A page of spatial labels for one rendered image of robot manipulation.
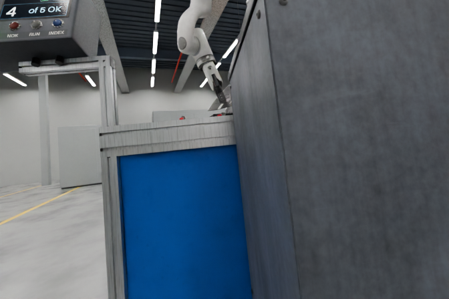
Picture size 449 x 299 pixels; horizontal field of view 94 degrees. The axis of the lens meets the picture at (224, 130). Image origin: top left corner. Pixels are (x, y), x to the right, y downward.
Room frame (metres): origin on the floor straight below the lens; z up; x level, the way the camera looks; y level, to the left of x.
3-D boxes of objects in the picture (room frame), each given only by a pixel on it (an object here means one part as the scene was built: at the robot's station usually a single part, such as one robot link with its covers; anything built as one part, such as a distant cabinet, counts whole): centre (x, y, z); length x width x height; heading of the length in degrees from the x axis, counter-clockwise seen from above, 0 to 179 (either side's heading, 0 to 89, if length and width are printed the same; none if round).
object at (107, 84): (0.57, 0.31, 0.96); 0.03 x 0.03 x 0.20; 3
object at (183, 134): (0.59, -0.12, 0.82); 0.90 x 0.04 x 0.08; 93
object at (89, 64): (0.56, 0.41, 1.04); 0.24 x 0.03 x 0.03; 93
